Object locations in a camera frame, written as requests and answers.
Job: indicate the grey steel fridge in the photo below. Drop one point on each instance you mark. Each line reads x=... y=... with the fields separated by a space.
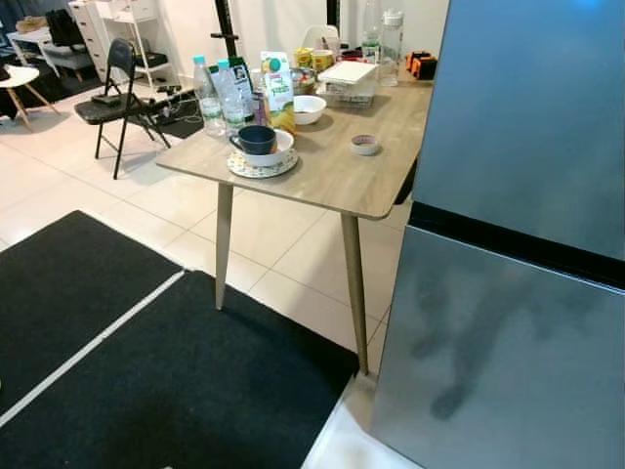
x=508 y=322

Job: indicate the orange and black device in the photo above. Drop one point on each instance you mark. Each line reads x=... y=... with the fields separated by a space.
x=422 y=66

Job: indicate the small pink dish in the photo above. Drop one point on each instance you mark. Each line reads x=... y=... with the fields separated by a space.
x=364 y=146

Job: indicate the clear jug white lid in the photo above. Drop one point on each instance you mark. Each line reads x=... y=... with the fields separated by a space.
x=391 y=49

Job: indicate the wooden table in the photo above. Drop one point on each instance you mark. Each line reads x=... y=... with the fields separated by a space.
x=332 y=171

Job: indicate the white lidded food box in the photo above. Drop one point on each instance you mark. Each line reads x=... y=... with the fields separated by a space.
x=348 y=74

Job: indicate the tall clear bottle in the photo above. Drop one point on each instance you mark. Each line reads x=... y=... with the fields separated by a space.
x=371 y=34

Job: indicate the small white bowl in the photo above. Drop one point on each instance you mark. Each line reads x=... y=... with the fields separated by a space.
x=310 y=109

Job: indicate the beige cup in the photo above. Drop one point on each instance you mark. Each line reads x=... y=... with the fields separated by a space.
x=322 y=61

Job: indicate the large white bowl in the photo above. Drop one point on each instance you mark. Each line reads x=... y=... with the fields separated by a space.
x=283 y=149

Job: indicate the white plastic chair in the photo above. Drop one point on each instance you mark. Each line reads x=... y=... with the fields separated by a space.
x=320 y=37

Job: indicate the yellow cup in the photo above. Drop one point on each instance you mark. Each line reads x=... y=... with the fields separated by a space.
x=304 y=59

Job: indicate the patterned round plate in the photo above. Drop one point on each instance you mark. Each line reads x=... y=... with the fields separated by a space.
x=262 y=170

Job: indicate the orange juice carton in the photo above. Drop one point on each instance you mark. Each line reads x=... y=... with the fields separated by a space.
x=278 y=93

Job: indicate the dark blue cup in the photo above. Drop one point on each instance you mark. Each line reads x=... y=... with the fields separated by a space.
x=257 y=140

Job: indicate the clear blue-capped water bottle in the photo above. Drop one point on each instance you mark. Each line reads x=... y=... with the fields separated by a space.
x=232 y=98
x=207 y=103

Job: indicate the dark green bag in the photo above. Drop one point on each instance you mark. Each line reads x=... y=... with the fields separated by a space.
x=240 y=70

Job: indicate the black metal stand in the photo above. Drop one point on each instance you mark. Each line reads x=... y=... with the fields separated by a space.
x=226 y=24

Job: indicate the black floor mat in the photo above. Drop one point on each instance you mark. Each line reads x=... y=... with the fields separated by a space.
x=195 y=391
x=68 y=283

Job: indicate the white shelf unit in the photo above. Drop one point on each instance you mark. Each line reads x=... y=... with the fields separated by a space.
x=98 y=29

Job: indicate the white round stool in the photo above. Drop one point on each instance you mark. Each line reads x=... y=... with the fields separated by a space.
x=18 y=78

